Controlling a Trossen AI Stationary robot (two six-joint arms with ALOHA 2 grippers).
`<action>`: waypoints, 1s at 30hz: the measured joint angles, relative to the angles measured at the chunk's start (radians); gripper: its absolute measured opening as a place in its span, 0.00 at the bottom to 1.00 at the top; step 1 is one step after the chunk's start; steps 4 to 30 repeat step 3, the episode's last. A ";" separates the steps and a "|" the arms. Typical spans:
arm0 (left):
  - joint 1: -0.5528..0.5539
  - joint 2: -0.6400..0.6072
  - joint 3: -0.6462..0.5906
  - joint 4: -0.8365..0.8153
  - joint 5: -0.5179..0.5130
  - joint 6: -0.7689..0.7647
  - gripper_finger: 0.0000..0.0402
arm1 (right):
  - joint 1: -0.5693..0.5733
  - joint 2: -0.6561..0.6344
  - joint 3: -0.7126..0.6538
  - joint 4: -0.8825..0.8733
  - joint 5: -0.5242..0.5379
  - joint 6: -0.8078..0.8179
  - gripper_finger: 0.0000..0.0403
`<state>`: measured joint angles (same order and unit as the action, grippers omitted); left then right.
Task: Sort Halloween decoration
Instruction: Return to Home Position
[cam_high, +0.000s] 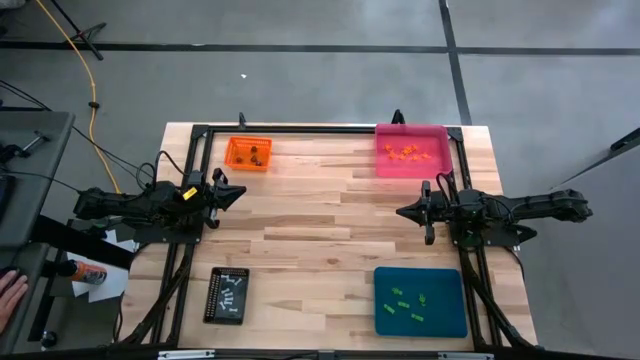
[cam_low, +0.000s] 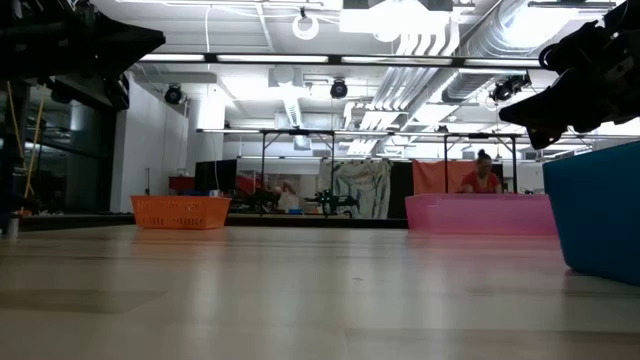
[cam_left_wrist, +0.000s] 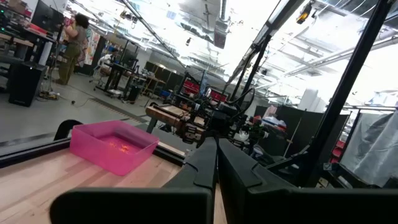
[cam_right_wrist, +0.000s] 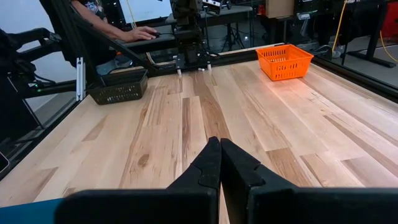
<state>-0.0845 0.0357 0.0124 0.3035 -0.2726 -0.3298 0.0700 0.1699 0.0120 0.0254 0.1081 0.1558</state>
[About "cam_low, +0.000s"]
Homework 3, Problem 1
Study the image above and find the white ceiling ring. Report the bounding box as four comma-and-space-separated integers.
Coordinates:
292, 13, 321, 41

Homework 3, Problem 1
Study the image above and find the blue plastic bin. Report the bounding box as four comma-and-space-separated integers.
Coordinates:
543, 141, 640, 287

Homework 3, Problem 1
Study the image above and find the orange plastic basket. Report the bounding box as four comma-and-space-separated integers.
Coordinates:
129, 194, 233, 231

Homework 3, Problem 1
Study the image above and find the pink plastic bin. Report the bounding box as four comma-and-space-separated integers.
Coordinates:
405, 193, 559, 237

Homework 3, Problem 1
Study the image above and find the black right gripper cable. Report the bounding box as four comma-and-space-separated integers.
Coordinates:
537, 42, 560, 72

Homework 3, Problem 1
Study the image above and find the black curtain panel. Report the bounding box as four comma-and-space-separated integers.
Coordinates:
389, 162, 414, 220

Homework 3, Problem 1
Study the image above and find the orange cloth screen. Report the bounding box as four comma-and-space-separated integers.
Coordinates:
412, 159, 484, 196

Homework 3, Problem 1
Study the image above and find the person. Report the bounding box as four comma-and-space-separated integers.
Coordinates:
458, 148, 504, 195
277, 180, 302, 212

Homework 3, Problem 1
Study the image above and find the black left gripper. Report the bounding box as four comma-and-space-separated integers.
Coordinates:
0, 14, 166, 111

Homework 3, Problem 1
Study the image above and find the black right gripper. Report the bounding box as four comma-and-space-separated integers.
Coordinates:
498, 22, 640, 151

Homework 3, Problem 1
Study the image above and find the yellow cable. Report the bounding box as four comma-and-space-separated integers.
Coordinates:
5, 79, 47, 199

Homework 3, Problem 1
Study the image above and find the black metal station frame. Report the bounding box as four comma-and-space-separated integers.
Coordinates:
259, 128, 336, 216
443, 132, 519, 196

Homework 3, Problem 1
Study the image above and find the black ceiling camera rig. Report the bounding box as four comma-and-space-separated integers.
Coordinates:
489, 73, 532, 104

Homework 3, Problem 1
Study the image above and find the painted white tarp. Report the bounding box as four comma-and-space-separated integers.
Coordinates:
317, 158, 394, 220

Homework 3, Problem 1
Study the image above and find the black monitor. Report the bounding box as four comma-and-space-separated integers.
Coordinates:
194, 158, 239, 194

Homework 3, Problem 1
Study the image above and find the black aluminium table frame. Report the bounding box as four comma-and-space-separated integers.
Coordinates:
19, 213, 409, 231

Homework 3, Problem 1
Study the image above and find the white ceiling light strip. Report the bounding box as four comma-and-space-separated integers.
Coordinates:
217, 53, 330, 64
341, 55, 454, 66
139, 53, 206, 63
464, 59, 542, 68

